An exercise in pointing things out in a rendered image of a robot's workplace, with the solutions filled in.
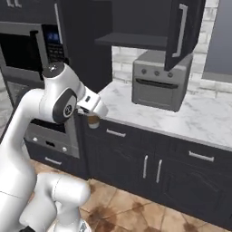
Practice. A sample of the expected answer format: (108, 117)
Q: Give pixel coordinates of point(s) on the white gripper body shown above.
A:
(99, 109)

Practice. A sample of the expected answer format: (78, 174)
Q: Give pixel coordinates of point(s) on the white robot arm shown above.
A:
(18, 169)

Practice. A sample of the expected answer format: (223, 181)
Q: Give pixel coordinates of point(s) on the dark base cabinet door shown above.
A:
(120, 163)
(187, 187)

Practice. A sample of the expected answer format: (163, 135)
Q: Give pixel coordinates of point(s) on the dark tall cabinet panel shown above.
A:
(87, 45)

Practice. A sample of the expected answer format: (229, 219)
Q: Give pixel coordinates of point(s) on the dark cabinet above microwave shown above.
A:
(27, 10)

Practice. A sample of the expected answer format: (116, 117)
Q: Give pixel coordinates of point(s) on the brown drink bottle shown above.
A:
(93, 121)

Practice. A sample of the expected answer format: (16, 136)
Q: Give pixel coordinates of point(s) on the grey built-in oven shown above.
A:
(57, 142)

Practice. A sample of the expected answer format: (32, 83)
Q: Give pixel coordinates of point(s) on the dark drawer front under oven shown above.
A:
(72, 166)

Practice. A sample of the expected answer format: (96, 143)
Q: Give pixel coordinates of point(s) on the grey toaster oven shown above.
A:
(160, 84)

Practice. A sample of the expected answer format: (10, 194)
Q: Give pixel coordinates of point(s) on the grey microwave oven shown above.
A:
(18, 51)

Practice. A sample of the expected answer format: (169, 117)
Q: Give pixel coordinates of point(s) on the grey window panel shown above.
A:
(219, 39)

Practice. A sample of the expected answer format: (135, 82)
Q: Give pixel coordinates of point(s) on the dark open wall cabinet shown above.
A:
(136, 27)

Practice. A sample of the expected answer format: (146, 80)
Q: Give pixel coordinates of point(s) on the dark wall cabinet door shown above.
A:
(193, 30)

